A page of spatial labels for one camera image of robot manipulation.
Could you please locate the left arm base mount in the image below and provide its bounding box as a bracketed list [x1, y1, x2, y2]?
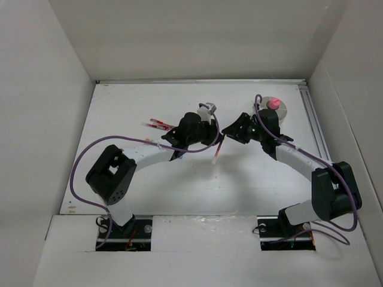
[95, 216, 153, 252]

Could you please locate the white round divided container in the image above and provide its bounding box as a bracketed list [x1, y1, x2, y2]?
[260, 96, 287, 124]

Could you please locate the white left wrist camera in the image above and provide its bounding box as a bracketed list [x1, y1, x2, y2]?
[197, 103, 217, 124]

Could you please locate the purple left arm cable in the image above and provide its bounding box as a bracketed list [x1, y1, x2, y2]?
[70, 103, 222, 251]

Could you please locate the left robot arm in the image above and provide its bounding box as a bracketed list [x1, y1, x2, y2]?
[86, 106, 223, 237]

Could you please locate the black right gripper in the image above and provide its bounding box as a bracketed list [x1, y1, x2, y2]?
[221, 112, 266, 144]

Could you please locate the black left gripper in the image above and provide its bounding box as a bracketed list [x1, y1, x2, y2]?
[186, 118, 223, 146]

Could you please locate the pink highlighter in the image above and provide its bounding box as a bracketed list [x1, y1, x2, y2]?
[266, 97, 280, 110]

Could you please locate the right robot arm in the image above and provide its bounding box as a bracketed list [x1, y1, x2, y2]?
[222, 109, 362, 236]

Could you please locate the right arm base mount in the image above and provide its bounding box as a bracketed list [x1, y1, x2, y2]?
[253, 215, 316, 251]

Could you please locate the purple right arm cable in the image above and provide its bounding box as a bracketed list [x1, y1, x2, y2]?
[253, 94, 360, 246]

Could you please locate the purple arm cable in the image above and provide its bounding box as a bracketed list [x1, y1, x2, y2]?
[253, 94, 360, 246]
[70, 103, 222, 251]

